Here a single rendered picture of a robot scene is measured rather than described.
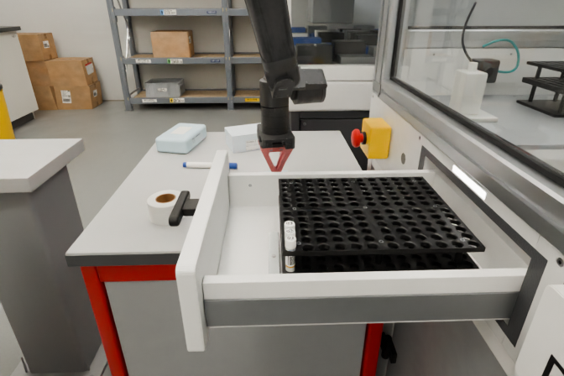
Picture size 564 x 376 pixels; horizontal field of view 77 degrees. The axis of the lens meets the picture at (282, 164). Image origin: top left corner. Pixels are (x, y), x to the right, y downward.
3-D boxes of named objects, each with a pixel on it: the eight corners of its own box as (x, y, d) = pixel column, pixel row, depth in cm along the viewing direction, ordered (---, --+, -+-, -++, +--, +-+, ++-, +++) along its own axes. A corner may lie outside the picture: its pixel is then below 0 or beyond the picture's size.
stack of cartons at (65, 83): (20, 110, 419) (-3, 34, 385) (36, 103, 449) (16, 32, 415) (93, 109, 422) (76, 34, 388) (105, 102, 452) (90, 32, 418)
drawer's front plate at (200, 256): (187, 355, 36) (174, 268, 32) (221, 206, 63) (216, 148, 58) (205, 354, 36) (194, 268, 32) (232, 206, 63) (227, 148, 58)
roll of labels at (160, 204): (189, 206, 74) (186, 189, 73) (183, 224, 68) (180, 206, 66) (154, 207, 74) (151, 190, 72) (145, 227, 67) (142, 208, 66)
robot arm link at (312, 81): (267, 39, 63) (276, 80, 60) (327, 37, 66) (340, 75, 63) (259, 81, 74) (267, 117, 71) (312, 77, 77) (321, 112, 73)
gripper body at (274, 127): (286, 129, 79) (285, 96, 76) (295, 147, 70) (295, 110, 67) (257, 132, 78) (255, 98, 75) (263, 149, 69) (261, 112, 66)
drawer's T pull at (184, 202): (168, 228, 43) (167, 218, 42) (182, 197, 49) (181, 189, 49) (199, 227, 43) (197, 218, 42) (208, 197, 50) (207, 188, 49)
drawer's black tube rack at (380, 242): (282, 297, 41) (282, 251, 38) (278, 214, 57) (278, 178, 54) (472, 292, 42) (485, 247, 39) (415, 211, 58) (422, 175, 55)
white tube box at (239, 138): (232, 154, 100) (232, 136, 98) (225, 143, 107) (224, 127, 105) (275, 147, 104) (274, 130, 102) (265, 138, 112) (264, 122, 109)
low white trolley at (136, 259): (138, 494, 91) (64, 253, 60) (188, 306, 148) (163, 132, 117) (364, 485, 93) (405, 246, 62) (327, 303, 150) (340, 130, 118)
